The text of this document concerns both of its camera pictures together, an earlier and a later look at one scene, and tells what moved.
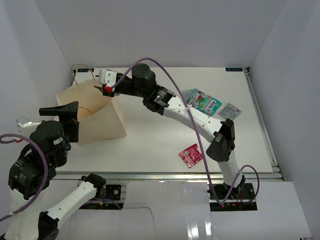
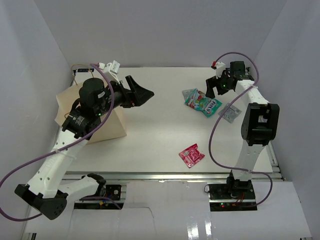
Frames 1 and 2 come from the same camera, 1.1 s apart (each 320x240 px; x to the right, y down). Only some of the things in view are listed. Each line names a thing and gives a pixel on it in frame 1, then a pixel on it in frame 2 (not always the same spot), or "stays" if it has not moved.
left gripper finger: [72, 107] -> [142, 95]
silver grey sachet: [229, 111] stays
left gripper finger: [53, 110] -> [134, 87]
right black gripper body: [126, 87] -> [227, 74]
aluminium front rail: [167, 176] stays
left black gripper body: [71, 124] -> [127, 100]
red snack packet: [191, 156] stays
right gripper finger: [102, 89] -> [224, 84]
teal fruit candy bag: [202, 102] stays
